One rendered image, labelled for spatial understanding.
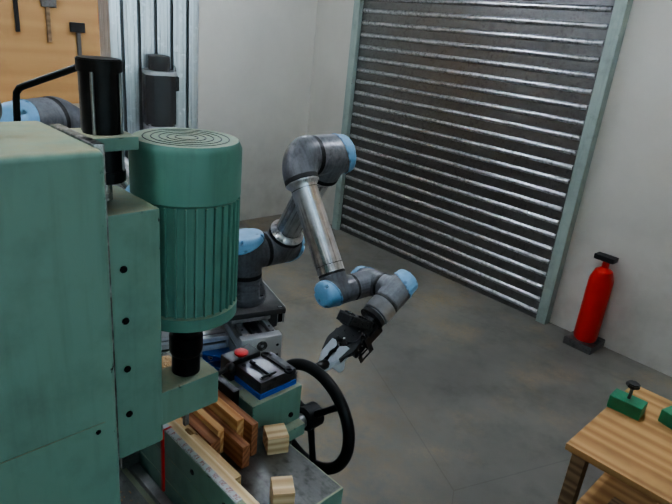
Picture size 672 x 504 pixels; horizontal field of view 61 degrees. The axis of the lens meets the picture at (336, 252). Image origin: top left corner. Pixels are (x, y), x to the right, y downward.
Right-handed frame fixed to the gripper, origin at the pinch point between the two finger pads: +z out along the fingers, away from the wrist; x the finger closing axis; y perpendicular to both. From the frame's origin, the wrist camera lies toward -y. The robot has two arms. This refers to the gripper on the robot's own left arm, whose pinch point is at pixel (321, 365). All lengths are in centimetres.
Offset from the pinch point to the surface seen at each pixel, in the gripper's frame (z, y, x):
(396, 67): -261, 92, 209
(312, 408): 9.3, 2.5, -4.9
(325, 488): 23.5, -13.3, -29.6
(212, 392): 25.6, -29.2, -7.3
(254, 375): 16.4, -20.5, -4.3
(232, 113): -171, 98, 316
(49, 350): 40, -65, -14
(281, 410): 16.8, -11.1, -8.6
